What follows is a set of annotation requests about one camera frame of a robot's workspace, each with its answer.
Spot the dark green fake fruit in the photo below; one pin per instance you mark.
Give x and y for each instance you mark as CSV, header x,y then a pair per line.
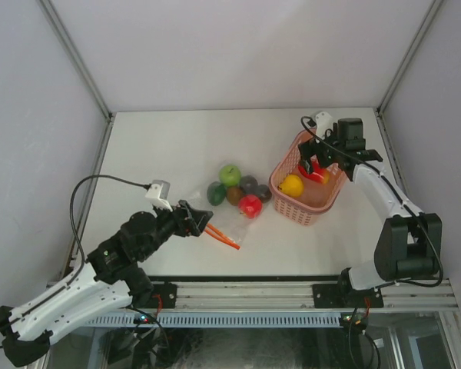
x,y
216,193

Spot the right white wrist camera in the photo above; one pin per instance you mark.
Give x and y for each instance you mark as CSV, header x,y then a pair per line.
x,y
322,123

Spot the red fake apple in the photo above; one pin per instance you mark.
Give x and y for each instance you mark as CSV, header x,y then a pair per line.
x,y
250,206

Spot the brown fake fruit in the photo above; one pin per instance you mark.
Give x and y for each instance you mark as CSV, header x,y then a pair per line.
x,y
234,194

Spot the light green fake apple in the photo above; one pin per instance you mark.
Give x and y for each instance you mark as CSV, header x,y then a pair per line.
x,y
230,175

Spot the pink plastic basket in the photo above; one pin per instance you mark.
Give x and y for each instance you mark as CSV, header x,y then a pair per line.
x,y
316,199

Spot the clear zip top bag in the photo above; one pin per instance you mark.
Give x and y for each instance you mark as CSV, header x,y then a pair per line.
x,y
228,225

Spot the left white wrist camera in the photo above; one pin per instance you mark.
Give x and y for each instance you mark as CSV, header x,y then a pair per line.
x,y
157,194

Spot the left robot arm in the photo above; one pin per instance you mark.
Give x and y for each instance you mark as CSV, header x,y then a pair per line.
x,y
110,278

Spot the yellow fake pear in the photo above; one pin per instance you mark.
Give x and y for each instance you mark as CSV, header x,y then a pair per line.
x,y
292,186

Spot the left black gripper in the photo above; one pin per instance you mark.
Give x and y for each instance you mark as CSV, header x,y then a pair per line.
x,y
195,220

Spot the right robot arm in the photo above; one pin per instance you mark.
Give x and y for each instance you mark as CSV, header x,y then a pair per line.
x,y
409,246

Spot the grey slotted cable duct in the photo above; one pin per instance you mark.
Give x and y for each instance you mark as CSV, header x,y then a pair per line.
x,y
302,319

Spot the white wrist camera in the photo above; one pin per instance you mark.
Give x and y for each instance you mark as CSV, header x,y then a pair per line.
x,y
322,123
157,194

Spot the right aluminium frame post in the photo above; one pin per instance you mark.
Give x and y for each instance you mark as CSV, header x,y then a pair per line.
x,y
410,54

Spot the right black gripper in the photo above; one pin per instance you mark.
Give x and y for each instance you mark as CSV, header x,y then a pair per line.
x,y
310,148

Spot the black fake fruit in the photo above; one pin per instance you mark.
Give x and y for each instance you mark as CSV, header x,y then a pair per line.
x,y
263,192
248,184

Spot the red yellow fake peach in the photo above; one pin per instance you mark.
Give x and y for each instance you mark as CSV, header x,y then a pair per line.
x,y
319,175

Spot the aluminium front rail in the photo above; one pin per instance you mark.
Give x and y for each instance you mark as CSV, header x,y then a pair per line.
x,y
288,294

